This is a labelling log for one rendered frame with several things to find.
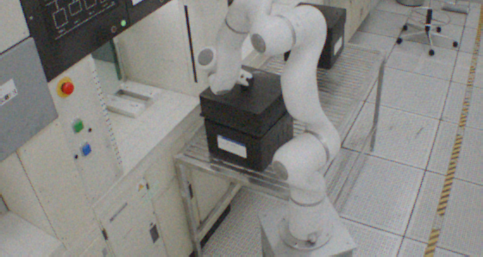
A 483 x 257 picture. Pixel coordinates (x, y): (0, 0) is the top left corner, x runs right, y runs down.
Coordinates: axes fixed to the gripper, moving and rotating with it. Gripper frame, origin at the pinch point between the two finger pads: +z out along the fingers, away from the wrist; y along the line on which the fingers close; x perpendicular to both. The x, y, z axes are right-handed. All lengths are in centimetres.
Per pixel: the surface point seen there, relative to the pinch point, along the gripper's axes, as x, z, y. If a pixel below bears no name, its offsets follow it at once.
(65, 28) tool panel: 9, -72, 24
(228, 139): 23.3, 5.0, 1.5
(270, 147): 20.4, 12.6, -13.7
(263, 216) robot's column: 45, 0, -26
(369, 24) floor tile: -135, 287, 51
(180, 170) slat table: 43.4, 11.2, 22.0
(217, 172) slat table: 37.4, 7.9, 2.4
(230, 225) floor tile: 70, 82, 24
